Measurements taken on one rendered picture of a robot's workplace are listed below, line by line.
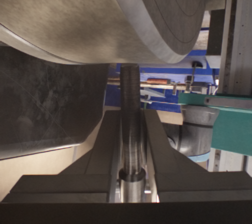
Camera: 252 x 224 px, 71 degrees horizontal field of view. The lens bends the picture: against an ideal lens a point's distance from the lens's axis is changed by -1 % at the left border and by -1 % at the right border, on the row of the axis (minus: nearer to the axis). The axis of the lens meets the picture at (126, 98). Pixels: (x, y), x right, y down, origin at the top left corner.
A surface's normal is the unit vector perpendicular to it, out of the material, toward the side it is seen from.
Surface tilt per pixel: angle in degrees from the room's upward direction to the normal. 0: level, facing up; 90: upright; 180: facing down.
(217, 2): 11
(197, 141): 90
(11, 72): 90
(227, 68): 90
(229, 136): 90
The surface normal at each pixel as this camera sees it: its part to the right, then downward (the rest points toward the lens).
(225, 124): -0.51, -0.11
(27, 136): 0.87, 0.10
